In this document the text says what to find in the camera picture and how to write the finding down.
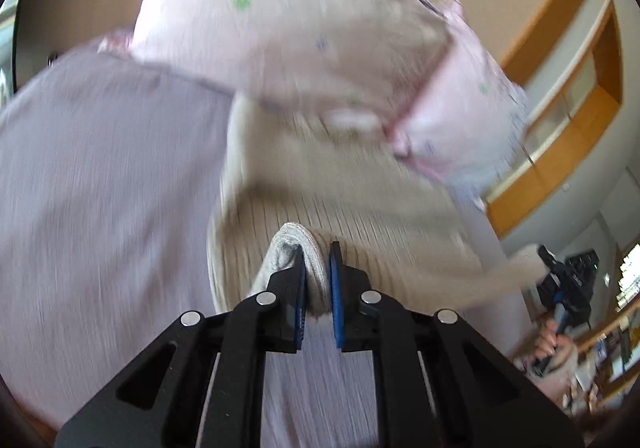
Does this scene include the beige cable-knit sweater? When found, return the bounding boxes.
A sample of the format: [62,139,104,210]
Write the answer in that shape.
[207,94,546,315]

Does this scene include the window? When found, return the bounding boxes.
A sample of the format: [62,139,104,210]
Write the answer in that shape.
[0,0,20,108]

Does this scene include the wooden headboard with glass panels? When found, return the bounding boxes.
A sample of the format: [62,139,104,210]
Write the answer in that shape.
[485,0,624,239]

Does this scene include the left pink floral pillow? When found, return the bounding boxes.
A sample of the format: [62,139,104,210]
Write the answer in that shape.
[101,0,450,129]

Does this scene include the pink floral pillow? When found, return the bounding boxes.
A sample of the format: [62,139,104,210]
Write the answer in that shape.
[386,0,528,197]
[101,0,450,129]

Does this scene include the right pink floral pillow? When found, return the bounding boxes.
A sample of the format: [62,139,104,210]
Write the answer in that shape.
[386,0,528,197]

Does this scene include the person's right hand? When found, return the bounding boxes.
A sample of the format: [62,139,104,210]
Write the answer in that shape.
[529,318,576,374]

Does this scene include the lilac bed sheet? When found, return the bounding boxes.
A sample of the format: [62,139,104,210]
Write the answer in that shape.
[1,46,512,434]

